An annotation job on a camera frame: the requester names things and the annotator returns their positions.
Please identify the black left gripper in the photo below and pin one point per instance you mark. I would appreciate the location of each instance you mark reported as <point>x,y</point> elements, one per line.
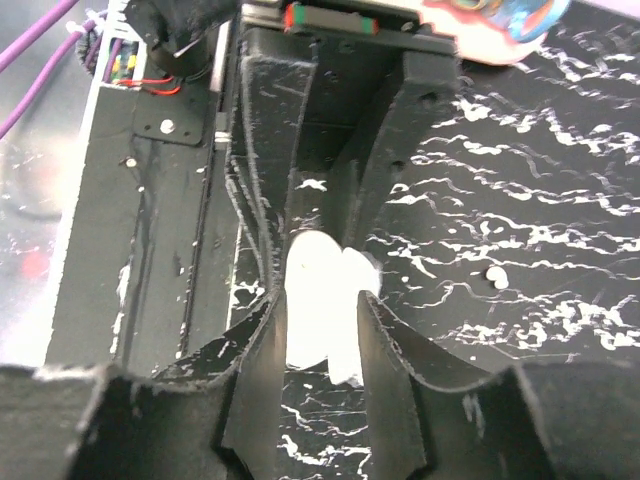
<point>348,84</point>

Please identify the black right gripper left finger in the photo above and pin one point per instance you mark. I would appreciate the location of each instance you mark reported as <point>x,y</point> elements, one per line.
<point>211,415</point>

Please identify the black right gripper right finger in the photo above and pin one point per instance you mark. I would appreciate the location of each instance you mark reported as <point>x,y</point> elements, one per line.
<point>432,415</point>

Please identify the white oval charging case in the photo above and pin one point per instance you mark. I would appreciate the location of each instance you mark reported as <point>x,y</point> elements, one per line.
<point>322,284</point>

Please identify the white earbud upper left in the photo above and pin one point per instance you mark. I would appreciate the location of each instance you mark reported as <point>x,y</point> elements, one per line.
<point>498,277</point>

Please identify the pink two-tier shelf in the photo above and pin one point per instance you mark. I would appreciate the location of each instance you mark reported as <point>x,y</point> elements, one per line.
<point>495,33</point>

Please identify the black marbled mat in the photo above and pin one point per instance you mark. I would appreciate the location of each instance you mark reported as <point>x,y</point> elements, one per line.
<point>536,170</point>

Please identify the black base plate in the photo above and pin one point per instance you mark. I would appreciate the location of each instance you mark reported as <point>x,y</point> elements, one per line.
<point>151,225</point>

